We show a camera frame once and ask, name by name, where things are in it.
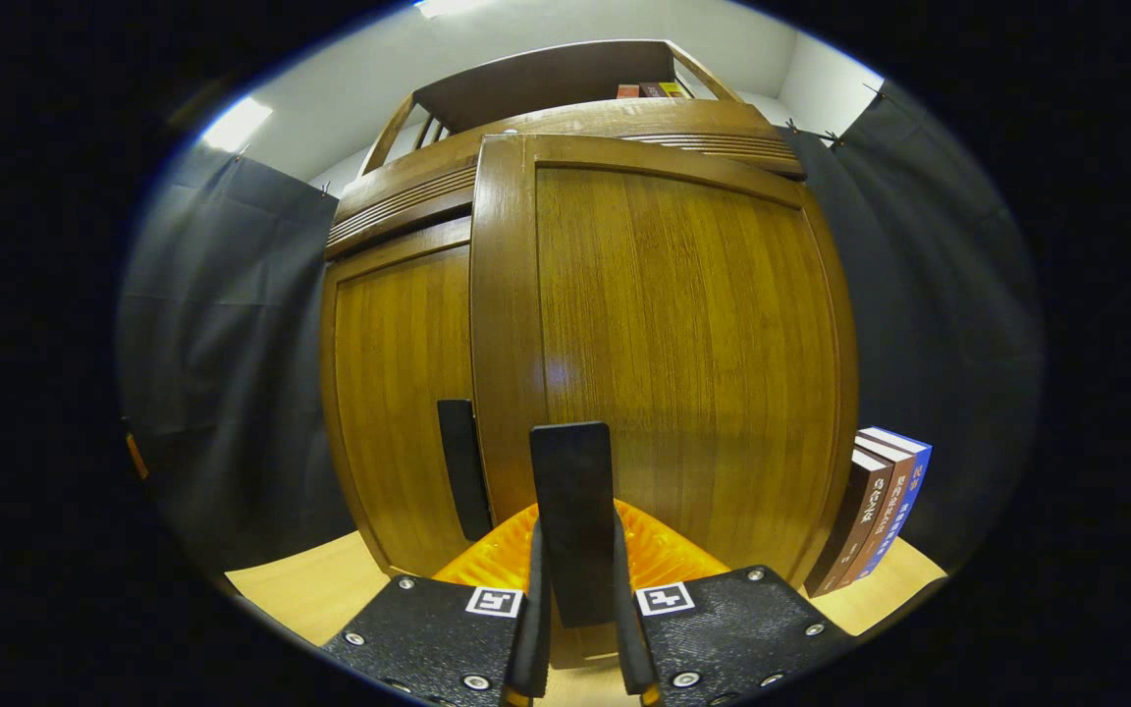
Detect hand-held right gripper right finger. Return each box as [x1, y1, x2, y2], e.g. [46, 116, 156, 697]
[613, 501, 856, 707]

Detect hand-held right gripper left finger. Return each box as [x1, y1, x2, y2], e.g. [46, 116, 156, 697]
[320, 501, 553, 707]

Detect wooden double-door shoe cabinet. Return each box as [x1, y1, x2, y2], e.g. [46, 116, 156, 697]
[318, 39, 861, 671]

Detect wooden cabinet drawer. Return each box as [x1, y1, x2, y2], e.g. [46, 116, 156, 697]
[325, 98, 807, 261]

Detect dark brown standing book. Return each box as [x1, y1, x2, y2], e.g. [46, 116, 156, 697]
[804, 450, 893, 598]

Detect red-brown standing book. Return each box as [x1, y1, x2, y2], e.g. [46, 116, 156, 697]
[826, 437, 917, 590]

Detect blue standing book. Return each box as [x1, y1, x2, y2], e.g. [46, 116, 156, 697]
[855, 426, 934, 581]

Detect small ceiling light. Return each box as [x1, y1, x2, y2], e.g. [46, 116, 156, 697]
[200, 96, 274, 153]

